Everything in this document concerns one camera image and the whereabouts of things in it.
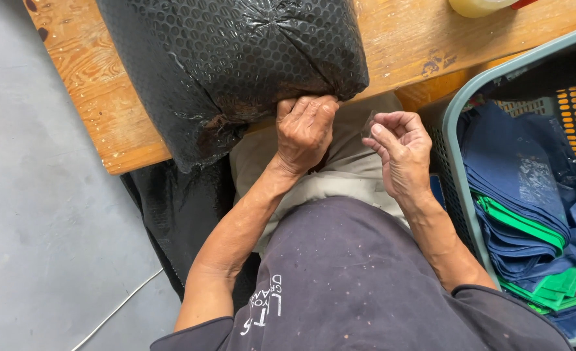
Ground black bubble wrap package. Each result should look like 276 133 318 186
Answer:
95 0 370 174

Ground person's right hand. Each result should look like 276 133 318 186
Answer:
361 111 434 201

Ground beige trousers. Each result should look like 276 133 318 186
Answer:
229 92 412 255

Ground dark grey printed shirt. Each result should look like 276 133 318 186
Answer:
150 196 575 351

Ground white cable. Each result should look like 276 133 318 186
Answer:
70 267 165 351

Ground grey-green plastic basket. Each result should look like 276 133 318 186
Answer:
417 20 576 348

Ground person's left hand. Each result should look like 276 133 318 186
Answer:
273 95 340 177

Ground stack of blue green bags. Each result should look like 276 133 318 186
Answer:
456 100 576 339

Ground yellowish tape roll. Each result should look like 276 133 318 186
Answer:
448 0 519 19

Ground clear tape piece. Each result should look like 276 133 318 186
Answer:
360 110 378 139

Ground black bubble wrap sheet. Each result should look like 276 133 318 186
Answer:
120 155 262 313

